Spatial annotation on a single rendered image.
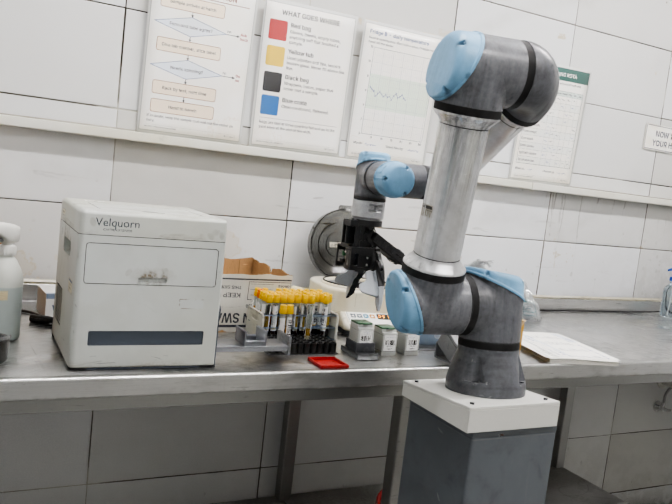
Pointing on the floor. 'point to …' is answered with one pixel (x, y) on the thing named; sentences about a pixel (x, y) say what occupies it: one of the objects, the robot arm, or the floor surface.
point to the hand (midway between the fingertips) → (364, 305)
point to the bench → (344, 386)
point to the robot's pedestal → (473, 463)
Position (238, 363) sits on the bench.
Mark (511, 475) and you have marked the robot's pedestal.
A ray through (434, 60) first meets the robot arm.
